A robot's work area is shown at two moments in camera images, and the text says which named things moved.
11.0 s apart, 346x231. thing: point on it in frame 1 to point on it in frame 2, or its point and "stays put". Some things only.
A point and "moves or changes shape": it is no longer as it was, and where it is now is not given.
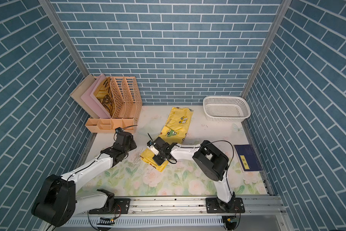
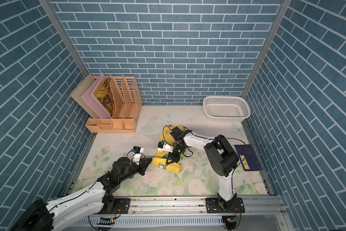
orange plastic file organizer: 126,103 stays put
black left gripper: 132,142 to 143,166
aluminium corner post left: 47,7 stays put
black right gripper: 158,161 to 174,159
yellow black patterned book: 103,93 stays put
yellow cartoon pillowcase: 174,131 moves or changes shape
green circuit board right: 232,219 stays put
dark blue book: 247,159 stays put
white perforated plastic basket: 225,109 stays put
